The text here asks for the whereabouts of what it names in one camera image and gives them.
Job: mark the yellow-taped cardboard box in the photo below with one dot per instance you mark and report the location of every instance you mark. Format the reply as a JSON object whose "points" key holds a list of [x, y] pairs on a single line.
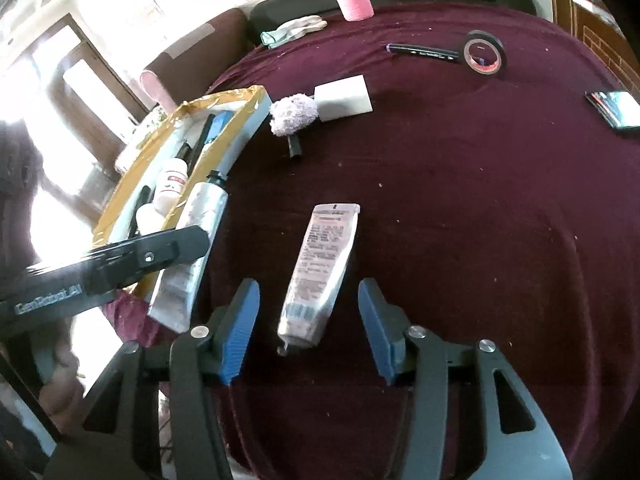
{"points": [[235, 97]]}

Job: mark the white work gloves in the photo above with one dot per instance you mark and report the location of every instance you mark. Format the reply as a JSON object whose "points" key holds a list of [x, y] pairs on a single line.
{"points": [[295, 30]]}

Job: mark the wooden glazed door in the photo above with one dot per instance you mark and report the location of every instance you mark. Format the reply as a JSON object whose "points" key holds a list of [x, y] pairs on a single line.
{"points": [[115, 85]]}

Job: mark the pink plush ball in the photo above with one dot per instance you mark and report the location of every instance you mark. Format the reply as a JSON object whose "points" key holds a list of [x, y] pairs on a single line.
{"points": [[292, 112]]}

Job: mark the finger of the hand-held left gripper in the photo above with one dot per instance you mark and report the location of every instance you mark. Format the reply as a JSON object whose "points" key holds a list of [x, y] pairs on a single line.
{"points": [[150, 255]]}

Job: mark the brown armchair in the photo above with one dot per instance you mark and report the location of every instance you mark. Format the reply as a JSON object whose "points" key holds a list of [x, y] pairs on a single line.
{"points": [[220, 35]]}

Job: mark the black smartphone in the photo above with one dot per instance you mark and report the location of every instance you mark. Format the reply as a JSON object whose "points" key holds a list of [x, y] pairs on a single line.
{"points": [[617, 110]]}

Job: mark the black tape roll red core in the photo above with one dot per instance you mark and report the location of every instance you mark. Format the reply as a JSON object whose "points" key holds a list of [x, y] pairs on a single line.
{"points": [[480, 36]]}

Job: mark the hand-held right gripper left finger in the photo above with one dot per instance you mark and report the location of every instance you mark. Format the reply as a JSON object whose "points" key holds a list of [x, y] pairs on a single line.
{"points": [[237, 335]]}

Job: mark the person's left hand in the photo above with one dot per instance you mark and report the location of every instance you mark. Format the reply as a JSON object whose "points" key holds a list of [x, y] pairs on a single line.
{"points": [[62, 375]]}

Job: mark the grey floral cream tube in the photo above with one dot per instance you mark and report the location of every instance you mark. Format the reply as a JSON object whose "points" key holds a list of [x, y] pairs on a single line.
{"points": [[200, 215]]}

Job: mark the red-label white pill bottle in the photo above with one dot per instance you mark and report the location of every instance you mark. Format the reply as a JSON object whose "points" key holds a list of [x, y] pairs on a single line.
{"points": [[172, 185]]}

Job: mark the white rectangular block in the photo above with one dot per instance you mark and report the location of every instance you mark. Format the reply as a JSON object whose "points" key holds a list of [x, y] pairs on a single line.
{"points": [[345, 100]]}

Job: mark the brick-pattern wooden panel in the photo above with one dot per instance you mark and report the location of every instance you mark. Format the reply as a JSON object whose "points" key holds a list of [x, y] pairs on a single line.
{"points": [[610, 45]]}

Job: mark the purple-tipped black marker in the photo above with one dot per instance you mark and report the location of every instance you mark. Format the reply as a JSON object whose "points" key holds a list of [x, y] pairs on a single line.
{"points": [[425, 52]]}

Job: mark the plain white bottle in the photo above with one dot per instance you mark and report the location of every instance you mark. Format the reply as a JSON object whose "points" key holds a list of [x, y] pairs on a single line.
{"points": [[150, 217]]}

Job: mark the daisy print cream tube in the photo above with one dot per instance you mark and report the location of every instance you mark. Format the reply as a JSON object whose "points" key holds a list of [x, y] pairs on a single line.
{"points": [[320, 270]]}

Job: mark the blue battery pack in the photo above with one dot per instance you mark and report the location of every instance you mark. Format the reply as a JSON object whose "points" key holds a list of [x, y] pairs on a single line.
{"points": [[220, 125]]}

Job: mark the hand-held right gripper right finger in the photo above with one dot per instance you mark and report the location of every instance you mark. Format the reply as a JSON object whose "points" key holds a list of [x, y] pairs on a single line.
{"points": [[380, 335]]}

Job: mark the pink pillow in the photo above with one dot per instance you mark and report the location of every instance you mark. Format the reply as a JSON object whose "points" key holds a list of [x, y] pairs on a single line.
{"points": [[157, 87]]}

